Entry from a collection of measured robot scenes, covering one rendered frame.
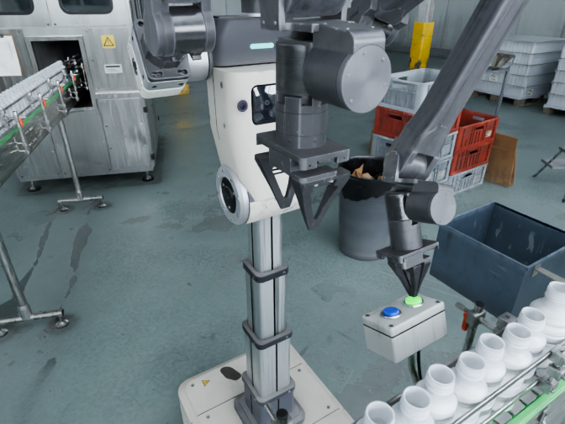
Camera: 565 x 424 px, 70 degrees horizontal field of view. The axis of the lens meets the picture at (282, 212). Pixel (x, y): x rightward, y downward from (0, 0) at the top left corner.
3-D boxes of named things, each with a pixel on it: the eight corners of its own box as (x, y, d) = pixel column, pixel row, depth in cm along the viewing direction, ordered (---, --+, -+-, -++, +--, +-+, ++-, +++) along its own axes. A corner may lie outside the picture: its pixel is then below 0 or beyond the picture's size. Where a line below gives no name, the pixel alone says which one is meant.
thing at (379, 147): (409, 173, 307) (414, 145, 297) (368, 159, 335) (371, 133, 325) (453, 156, 341) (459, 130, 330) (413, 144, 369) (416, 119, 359)
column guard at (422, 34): (417, 72, 981) (425, 23, 929) (405, 70, 1010) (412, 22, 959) (429, 71, 999) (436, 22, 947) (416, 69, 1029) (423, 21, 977)
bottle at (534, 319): (497, 362, 79) (518, 297, 71) (531, 378, 76) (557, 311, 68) (488, 383, 75) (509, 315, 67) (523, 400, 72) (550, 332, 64)
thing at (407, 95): (419, 115, 286) (424, 83, 276) (373, 104, 315) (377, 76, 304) (464, 103, 320) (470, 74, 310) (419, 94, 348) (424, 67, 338)
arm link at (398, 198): (400, 182, 77) (377, 188, 75) (427, 183, 71) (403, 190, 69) (404, 218, 78) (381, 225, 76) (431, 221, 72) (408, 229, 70)
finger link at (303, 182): (299, 245, 45) (302, 166, 41) (267, 218, 50) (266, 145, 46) (347, 229, 48) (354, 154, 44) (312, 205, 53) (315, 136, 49)
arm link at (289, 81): (310, 28, 44) (265, 29, 41) (352, 32, 39) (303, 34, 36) (308, 92, 47) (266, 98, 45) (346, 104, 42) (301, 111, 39)
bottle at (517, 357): (505, 421, 68) (533, 351, 61) (470, 399, 72) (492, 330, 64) (518, 399, 72) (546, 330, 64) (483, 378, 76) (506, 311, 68)
